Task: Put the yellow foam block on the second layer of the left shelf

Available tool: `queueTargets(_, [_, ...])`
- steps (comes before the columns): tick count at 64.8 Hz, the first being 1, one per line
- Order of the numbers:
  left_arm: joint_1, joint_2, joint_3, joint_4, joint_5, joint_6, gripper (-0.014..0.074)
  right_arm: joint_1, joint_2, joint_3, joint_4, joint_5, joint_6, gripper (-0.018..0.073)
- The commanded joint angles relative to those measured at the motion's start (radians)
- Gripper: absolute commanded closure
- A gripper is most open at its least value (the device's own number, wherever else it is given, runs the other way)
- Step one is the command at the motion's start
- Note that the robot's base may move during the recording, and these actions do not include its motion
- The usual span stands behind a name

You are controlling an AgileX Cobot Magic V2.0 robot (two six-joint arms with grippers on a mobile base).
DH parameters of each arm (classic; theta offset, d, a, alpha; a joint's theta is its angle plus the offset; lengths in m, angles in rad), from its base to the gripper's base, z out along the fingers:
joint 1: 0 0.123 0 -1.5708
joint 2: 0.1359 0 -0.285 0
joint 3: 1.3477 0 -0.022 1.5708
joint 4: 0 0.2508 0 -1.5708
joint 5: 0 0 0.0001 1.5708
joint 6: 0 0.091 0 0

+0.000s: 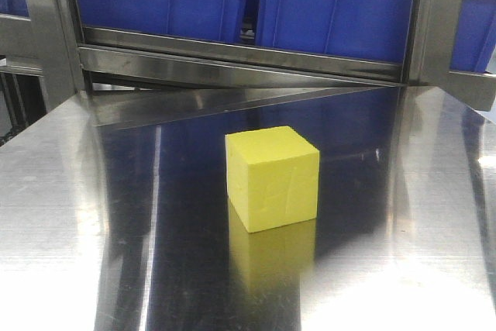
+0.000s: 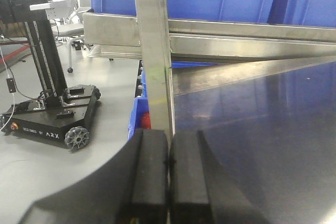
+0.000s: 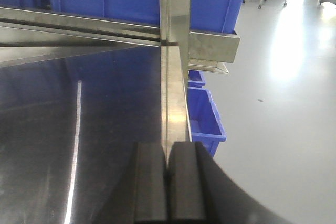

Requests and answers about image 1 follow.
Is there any stainless steel shelf rack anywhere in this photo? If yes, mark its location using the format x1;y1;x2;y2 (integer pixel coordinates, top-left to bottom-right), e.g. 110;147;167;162
1;0;495;111

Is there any blue bin far right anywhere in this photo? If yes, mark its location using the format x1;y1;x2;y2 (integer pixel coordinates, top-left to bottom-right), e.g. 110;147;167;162
450;0;495;73

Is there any blue plastic bin right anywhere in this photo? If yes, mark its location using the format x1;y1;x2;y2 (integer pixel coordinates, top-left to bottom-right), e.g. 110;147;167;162
255;0;412;63

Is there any yellow foam block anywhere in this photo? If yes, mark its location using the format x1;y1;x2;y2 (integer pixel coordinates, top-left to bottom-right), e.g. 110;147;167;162
225;126;320;233

